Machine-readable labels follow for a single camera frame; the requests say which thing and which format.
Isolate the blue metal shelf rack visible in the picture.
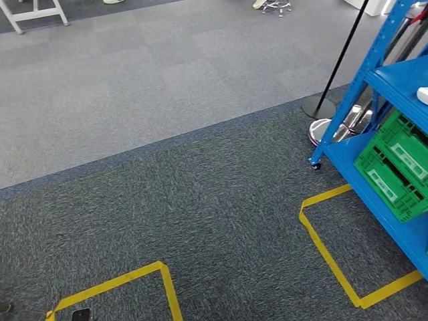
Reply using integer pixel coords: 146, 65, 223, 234
308, 0, 428, 281

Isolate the chrome stanchion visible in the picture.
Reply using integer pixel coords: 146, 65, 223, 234
340, 13, 428, 134
308, 26, 428, 147

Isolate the yellow floor tape square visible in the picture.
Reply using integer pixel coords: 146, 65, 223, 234
298, 183, 423, 310
45, 260, 183, 321

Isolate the black pole stanchion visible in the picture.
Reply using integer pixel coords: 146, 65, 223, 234
301, 0, 370, 120

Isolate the chrome chair base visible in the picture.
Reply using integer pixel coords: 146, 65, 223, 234
260, 0, 292, 17

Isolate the green plastic crate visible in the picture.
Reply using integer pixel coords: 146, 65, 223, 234
353, 108, 428, 223

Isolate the white lit display block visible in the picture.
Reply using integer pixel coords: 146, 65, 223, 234
344, 0, 396, 17

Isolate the white table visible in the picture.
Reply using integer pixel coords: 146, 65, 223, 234
0, 0, 69, 35

